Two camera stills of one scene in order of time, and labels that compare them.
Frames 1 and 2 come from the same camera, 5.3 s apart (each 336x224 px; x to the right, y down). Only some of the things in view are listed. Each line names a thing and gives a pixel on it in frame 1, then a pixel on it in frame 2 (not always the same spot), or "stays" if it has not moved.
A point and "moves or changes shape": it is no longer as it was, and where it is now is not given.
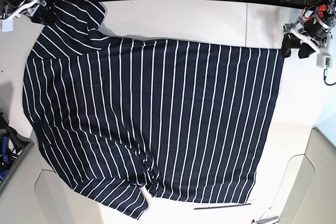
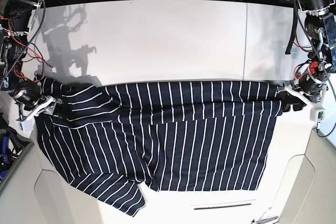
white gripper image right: x=292 y=40 to x=315 y=107
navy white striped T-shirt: x=121 y=119 moves or changes shape
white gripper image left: x=44 y=15 to x=47 y=106
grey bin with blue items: x=13 y=147 stays
